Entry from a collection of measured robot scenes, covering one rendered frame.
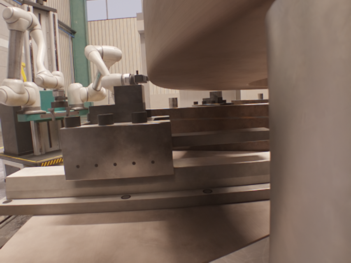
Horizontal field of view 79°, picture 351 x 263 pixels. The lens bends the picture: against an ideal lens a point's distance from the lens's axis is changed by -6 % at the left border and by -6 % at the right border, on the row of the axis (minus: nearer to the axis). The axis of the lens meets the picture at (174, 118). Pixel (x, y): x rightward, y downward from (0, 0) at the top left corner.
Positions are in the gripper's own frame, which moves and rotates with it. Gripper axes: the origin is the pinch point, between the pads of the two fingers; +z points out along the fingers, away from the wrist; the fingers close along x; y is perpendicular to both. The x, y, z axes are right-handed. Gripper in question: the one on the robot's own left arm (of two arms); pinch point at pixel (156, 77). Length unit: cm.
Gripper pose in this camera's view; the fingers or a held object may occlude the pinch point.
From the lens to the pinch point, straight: 151.1
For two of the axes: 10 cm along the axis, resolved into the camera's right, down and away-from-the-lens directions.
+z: 9.9, -0.5, -1.3
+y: -0.6, -9.9, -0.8
